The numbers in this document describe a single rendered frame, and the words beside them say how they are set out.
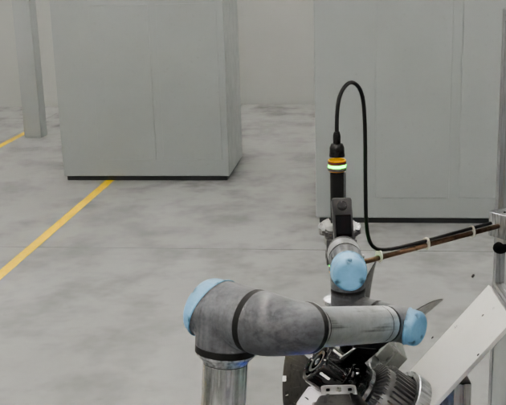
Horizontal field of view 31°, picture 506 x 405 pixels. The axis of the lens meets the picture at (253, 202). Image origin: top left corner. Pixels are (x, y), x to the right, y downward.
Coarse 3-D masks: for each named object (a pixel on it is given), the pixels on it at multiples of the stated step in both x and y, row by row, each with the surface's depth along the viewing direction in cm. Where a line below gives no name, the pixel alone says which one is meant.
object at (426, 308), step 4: (436, 300) 228; (440, 300) 231; (428, 304) 225; (432, 304) 229; (436, 304) 232; (420, 308) 222; (424, 308) 228; (428, 308) 231; (432, 308) 233; (424, 312) 232; (428, 312) 234; (364, 344) 234; (368, 344) 236; (372, 344) 237; (376, 344) 238; (380, 344) 238; (384, 344) 239; (376, 348) 240; (380, 348) 241
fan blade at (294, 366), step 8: (288, 360) 272; (296, 360) 265; (304, 360) 259; (288, 368) 271; (296, 368) 265; (288, 376) 271; (296, 376) 264; (288, 384) 270; (296, 384) 265; (304, 384) 260; (288, 392) 270; (296, 392) 266; (288, 400) 270; (296, 400) 266
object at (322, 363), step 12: (324, 348) 245; (336, 348) 242; (312, 360) 246; (324, 360) 237; (336, 360) 238; (312, 372) 241; (324, 372) 237; (336, 372) 238; (348, 372) 239; (360, 372) 242; (312, 384) 240; (324, 384) 238; (336, 384) 238; (348, 384) 240; (360, 384) 238
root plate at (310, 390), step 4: (308, 388) 245; (312, 388) 244; (304, 392) 245; (308, 392) 244; (312, 392) 244; (316, 392) 244; (304, 396) 244; (308, 396) 244; (312, 396) 244; (316, 396) 243; (300, 400) 244; (304, 400) 244; (308, 400) 244; (312, 400) 243; (296, 404) 244; (300, 404) 244; (304, 404) 244; (308, 404) 243
